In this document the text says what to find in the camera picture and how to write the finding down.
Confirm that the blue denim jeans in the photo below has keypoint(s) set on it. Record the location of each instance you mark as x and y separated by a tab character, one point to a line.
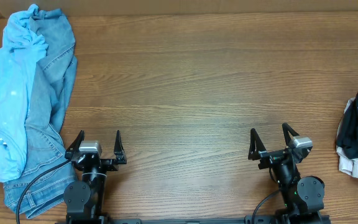
46	174

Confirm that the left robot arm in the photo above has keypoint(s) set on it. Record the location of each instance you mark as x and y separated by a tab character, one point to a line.
84	198

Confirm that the brown cardboard backboard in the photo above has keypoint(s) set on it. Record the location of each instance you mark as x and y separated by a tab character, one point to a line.
156	7

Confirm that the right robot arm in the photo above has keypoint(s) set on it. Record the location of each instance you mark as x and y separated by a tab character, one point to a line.
302	196

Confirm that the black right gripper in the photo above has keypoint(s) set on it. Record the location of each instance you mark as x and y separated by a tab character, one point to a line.
274	154

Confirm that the light blue t-shirt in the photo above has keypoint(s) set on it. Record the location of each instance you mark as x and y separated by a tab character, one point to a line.
21	49

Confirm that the beige folded garment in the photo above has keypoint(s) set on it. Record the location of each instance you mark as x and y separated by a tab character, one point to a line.
357	166

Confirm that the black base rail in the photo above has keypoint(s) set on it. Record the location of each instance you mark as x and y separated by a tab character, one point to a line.
191	221

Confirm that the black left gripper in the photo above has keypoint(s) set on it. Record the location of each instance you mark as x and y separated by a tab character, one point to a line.
74	146

